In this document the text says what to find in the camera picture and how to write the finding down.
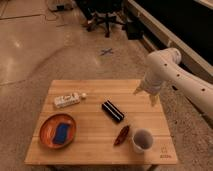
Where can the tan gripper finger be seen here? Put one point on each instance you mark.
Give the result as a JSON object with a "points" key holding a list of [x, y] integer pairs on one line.
{"points": [[138, 90], [153, 99]]}

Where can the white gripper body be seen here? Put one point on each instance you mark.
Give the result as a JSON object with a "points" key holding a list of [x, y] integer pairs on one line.
{"points": [[152, 83]]}

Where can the black office chair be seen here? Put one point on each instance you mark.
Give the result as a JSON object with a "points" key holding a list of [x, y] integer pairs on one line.
{"points": [[97, 12]]}

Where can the black box on floor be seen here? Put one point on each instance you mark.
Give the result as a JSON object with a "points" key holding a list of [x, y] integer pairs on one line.
{"points": [[133, 32]]}

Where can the white plastic bottle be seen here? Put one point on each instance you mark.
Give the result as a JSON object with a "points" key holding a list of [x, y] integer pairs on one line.
{"points": [[70, 99]]}

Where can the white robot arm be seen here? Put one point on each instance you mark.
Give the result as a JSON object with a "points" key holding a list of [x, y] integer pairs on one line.
{"points": [[163, 65]]}

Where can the blue sponge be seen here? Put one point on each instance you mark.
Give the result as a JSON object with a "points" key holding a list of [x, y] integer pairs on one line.
{"points": [[61, 133]]}

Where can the orange ceramic plate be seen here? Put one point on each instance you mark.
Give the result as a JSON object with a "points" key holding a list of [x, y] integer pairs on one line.
{"points": [[48, 129]]}

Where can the dark red chili pepper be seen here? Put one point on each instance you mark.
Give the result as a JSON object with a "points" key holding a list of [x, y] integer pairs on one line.
{"points": [[122, 135]]}

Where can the white ceramic cup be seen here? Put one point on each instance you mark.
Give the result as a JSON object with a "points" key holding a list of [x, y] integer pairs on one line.
{"points": [[142, 140]]}

